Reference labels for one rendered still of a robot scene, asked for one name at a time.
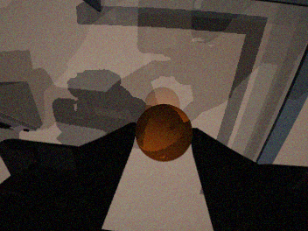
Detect brown ball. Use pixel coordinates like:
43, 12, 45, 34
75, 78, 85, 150
135, 104, 193, 162

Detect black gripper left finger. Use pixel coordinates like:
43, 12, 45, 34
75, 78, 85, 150
0, 122, 137, 229

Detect low clear glass walls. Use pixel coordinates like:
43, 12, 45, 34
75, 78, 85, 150
87, 0, 308, 162

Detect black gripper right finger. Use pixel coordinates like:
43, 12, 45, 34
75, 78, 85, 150
192, 128, 308, 231

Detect translucent tan ball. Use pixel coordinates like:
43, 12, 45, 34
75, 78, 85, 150
144, 87, 180, 110

